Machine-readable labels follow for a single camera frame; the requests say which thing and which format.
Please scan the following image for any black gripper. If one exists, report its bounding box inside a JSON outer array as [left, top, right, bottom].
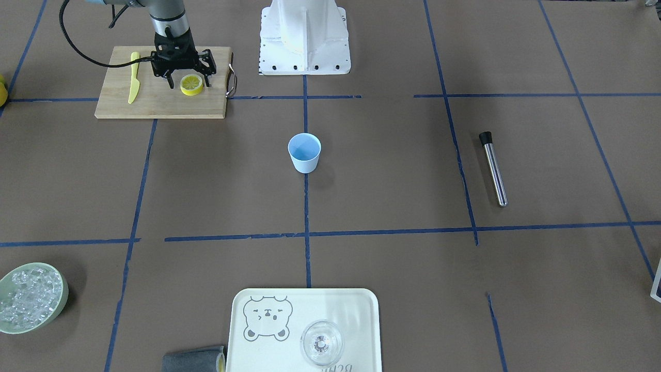
[[150, 30, 217, 89]]

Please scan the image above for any yellow lemon slice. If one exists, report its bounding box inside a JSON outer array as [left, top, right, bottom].
[[179, 74, 205, 97]]

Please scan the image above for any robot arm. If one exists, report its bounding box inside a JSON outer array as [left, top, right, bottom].
[[90, 1, 217, 88]]

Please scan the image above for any light blue plastic cup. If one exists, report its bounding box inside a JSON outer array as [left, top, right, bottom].
[[287, 133, 322, 174]]

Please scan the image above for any wooden cutting board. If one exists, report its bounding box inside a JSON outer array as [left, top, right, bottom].
[[95, 46, 238, 119]]

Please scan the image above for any yellow plastic knife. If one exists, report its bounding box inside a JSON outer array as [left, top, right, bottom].
[[128, 51, 141, 104]]

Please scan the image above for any cream bear tray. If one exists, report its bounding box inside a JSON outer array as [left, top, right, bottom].
[[225, 289, 383, 371]]

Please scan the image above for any green bowl of ice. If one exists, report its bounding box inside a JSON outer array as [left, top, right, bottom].
[[1, 262, 69, 335]]

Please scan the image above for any clear wine glass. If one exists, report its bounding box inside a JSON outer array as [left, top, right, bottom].
[[300, 320, 344, 369]]

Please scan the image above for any metal stirring stick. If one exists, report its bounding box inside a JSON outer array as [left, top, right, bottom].
[[479, 131, 508, 207]]

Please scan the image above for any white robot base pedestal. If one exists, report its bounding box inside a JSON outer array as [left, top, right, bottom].
[[258, 1, 352, 76]]

